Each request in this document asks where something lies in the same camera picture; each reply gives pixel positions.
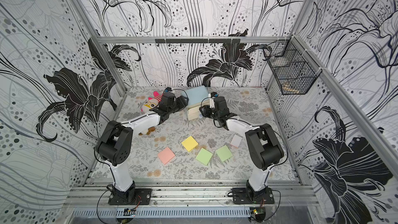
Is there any black wire basket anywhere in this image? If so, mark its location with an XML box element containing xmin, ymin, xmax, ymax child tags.
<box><xmin>262</xmin><ymin>37</ymin><xmax>318</xmax><ymax>95</ymax></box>

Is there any yellow sticky note pad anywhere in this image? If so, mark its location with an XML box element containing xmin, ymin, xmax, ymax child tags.
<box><xmin>181</xmin><ymin>136</ymin><xmax>199</xmax><ymax>152</ymax></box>

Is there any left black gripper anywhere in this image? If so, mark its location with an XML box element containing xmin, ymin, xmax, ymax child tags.
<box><xmin>167</xmin><ymin>95</ymin><xmax>189</xmax><ymax>114</ymax></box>

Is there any left green sticky note pad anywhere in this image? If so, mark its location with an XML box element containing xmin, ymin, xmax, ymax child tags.
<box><xmin>195</xmin><ymin>148</ymin><xmax>213</xmax><ymax>166</ymax></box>

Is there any green sticky note pad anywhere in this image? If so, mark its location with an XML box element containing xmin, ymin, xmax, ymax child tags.
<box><xmin>216</xmin><ymin>145</ymin><xmax>233</xmax><ymax>162</ymax></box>
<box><xmin>195</xmin><ymin>148</ymin><xmax>213</xmax><ymax>166</ymax></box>

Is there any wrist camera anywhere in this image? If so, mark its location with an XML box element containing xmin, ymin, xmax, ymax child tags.
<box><xmin>209</xmin><ymin>92</ymin><xmax>218</xmax><ymax>108</ymax></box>
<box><xmin>164</xmin><ymin>87</ymin><xmax>173</xmax><ymax>93</ymax></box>

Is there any pale pink sticky note pad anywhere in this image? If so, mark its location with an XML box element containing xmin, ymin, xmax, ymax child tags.
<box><xmin>230</xmin><ymin>135</ymin><xmax>243</xmax><ymax>148</ymax></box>

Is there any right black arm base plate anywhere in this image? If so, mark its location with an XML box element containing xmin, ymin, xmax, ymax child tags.
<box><xmin>227</xmin><ymin>187</ymin><xmax>275</xmax><ymax>205</ymax></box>

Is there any blue wooden drawer box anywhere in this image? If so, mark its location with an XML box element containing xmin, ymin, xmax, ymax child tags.
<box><xmin>181</xmin><ymin>86</ymin><xmax>210</xmax><ymax>121</ymax></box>

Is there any white slotted cable duct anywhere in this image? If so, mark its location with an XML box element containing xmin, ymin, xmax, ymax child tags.
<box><xmin>115</xmin><ymin>206</ymin><xmax>251</xmax><ymax>218</ymax></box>

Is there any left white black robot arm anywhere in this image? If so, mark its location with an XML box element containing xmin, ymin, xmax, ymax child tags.
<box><xmin>94</xmin><ymin>88</ymin><xmax>189</xmax><ymax>205</ymax></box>

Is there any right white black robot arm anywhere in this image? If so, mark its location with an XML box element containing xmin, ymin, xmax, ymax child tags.
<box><xmin>200</xmin><ymin>96</ymin><xmax>285</xmax><ymax>203</ymax></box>

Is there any pink white owl plush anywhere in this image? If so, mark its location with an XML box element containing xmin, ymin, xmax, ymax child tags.
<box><xmin>141</xmin><ymin>91</ymin><xmax>162</xmax><ymax>113</ymax></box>

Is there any small brown dog plush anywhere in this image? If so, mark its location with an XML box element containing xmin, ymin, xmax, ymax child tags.
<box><xmin>139</xmin><ymin>127</ymin><xmax>156</xmax><ymax>136</ymax></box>

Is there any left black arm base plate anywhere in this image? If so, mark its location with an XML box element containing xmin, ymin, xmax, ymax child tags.
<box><xmin>108</xmin><ymin>188</ymin><xmax>152</xmax><ymax>206</ymax></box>

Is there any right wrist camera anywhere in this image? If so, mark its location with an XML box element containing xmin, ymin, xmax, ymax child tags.
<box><xmin>209</xmin><ymin>92</ymin><xmax>218</xmax><ymax>108</ymax></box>

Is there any right green sticky note pad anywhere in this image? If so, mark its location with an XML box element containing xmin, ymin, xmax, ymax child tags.
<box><xmin>216</xmin><ymin>145</ymin><xmax>233</xmax><ymax>162</ymax></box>

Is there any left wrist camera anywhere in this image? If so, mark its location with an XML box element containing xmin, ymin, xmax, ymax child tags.
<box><xmin>164</xmin><ymin>87</ymin><xmax>173</xmax><ymax>93</ymax></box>

